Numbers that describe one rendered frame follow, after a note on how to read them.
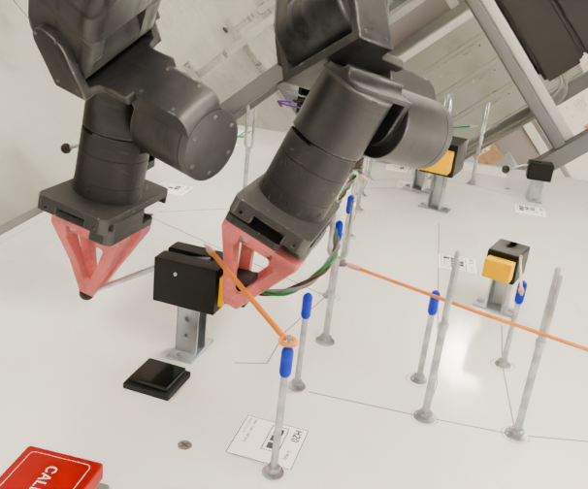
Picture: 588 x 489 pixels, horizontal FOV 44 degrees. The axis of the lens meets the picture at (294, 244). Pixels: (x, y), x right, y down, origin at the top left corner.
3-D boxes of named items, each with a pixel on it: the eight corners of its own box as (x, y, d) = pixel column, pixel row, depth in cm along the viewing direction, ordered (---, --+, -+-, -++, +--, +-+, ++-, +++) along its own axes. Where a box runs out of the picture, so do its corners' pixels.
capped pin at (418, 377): (421, 386, 62) (440, 296, 59) (407, 379, 63) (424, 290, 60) (430, 379, 63) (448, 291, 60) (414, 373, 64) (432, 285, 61)
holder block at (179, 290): (175, 281, 64) (177, 240, 63) (233, 296, 63) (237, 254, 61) (151, 300, 61) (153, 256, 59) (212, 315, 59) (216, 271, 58)
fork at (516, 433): (528, 445, 56) (573, 278, 51) (505, 440, 56) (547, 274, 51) (527, 431, 58) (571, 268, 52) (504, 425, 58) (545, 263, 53)
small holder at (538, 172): (495, 188, 124) (503, 153, 122) (543, 196, 123) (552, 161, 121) (496, 196, 120) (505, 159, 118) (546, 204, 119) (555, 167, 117)
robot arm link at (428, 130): (271, 20, 57) (350, -35, 51) (367, 56, 65) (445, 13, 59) (286, 164, 54) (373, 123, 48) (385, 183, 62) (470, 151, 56)
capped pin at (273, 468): (261, 465, 50) (277, 328, 46) (282, 466, 50) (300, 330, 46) (262, 479, 49) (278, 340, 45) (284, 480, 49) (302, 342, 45)
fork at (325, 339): (311, 342, 67) (331, 198, 62) (317, 335, 69) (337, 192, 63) (332, 348, 67) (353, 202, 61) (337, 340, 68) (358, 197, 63)
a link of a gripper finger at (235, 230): (281, 303, 63) (334, 217, 59) (255, 340, 56) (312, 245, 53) (216, 261, 63) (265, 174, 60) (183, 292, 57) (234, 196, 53)
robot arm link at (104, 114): (132, 47, 60) (77, 46, 55) (192, 75, 57) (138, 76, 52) (119, 125, 63) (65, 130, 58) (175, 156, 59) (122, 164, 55)
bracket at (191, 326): (189, 335, 66) (192, 285, 64) (213, 341, 65) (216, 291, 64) (165, 357, 62) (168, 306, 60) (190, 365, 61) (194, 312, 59)
